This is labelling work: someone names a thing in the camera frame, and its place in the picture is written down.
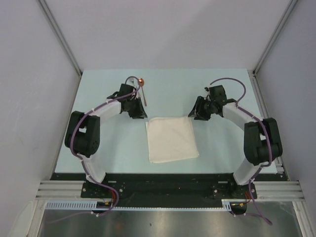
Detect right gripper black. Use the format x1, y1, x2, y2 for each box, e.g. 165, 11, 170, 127
189, 96, 216, 121

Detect white cloth napkin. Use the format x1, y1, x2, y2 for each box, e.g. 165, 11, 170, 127
146, 117, 199, 163

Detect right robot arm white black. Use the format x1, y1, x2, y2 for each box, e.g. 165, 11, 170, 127
188, 85, 283, 198

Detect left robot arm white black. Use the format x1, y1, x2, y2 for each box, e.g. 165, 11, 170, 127
64, 83, 147, 198

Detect copper spoon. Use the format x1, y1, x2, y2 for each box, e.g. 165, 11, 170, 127
138, 78, 147, 107

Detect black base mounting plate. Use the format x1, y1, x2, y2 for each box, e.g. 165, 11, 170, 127
50, 173, 287, 200

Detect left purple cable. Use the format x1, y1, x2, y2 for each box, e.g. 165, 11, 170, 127
49, 76, 143, 223

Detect purple cable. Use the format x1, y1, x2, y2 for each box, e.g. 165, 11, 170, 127
49, 76, 143, 223
209, 78, 274, 226

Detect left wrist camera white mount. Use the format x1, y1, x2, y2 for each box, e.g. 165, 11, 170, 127
128, 79, 138, 88

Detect white slotted cable duct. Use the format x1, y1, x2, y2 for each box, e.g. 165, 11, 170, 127
46, 199, 245, 211

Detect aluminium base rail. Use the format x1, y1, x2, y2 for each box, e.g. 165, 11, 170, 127
36, 180, 305, 201

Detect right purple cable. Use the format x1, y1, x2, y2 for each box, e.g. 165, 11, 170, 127
209, 78, 274, 226

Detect right aluminium frame post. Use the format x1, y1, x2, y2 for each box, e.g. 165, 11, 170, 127
252, 0, 299, 75

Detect aluminium frame post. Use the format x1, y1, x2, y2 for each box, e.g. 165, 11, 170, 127
36, 0, 83, 78
252, 0, 299, 75

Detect left aluminium frame post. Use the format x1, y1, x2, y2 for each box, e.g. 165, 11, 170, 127
36, 0, 83, 78

